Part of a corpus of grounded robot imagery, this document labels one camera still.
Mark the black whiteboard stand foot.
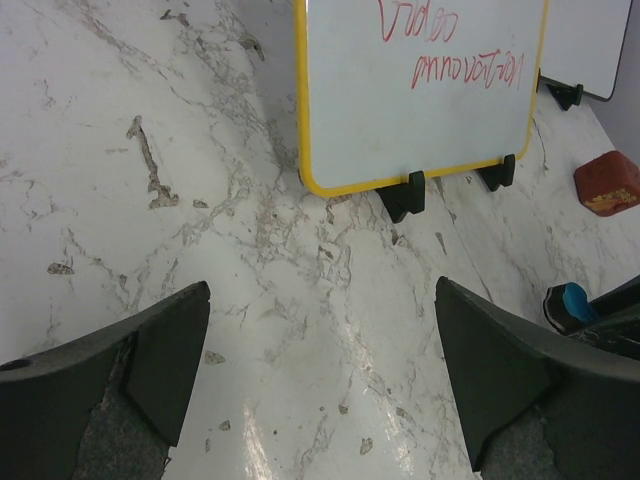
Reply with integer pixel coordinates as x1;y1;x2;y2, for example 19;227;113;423
476;154;516;192
376;171;426;224

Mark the black framed whiteboard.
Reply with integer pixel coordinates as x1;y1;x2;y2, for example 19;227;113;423
540;0;633;101

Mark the yellow framed whiteboard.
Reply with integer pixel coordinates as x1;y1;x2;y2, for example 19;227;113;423
294;1;548;197

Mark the blue whiteboard eraser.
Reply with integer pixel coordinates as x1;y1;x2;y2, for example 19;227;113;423
543;282;599;335

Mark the red small box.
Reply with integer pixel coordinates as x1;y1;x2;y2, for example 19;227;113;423
574;150;639;217

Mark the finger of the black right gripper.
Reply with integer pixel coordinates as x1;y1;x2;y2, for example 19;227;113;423
569;276;639;360

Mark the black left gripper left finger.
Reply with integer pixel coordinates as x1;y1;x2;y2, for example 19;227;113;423
1;281;210;479

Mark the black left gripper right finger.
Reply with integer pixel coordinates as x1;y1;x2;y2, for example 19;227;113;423
435;277;639;479

